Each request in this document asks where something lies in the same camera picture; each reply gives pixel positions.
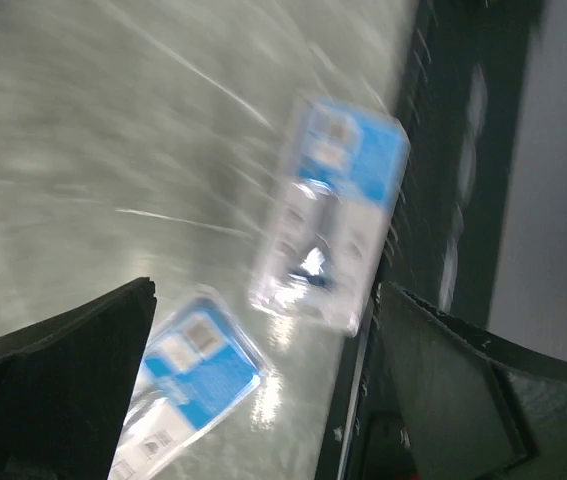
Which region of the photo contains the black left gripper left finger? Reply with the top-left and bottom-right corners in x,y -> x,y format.
0,277 -> 156,479

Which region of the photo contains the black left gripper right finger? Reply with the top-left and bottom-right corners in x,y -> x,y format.
380,282 -> 567,479

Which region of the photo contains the blue razor blister pack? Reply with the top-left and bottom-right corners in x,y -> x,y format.
249,94 -> 410,336
109,286 -> 270,479

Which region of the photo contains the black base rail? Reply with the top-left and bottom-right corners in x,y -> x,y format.
315,1 -> 545,479

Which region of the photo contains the blue razor blister pack front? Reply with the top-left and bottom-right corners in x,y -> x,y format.
249,94 -> 410,336

